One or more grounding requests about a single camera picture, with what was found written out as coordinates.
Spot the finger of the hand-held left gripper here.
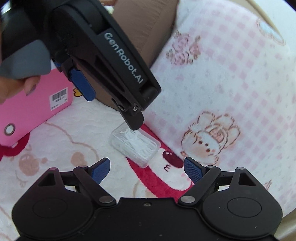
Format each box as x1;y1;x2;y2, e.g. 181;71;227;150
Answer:
112;97;145;131
54;61;97;102

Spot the clear floss pick box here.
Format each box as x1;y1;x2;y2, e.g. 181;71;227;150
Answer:
109;123;162;168

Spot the beige blanket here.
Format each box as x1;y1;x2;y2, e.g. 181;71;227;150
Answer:
275;202;296;241

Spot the person's left hand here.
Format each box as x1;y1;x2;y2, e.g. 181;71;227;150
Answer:
0;75;40;105

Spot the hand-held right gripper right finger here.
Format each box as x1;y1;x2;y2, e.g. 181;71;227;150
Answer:
177;157;258;207

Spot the pink plaid rabbit pillow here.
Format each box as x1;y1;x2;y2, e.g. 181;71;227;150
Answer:
141;0;296;223

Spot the printed bear blanket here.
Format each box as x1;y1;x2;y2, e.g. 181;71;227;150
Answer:
0;89;197;230

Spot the brown embroidered pillow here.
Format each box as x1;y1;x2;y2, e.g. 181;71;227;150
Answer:
76;0;179;112

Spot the pink cardboard box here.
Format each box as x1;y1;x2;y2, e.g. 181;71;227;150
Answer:
0;68;74;149

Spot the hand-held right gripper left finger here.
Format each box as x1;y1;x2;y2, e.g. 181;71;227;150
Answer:
37;157;117;207

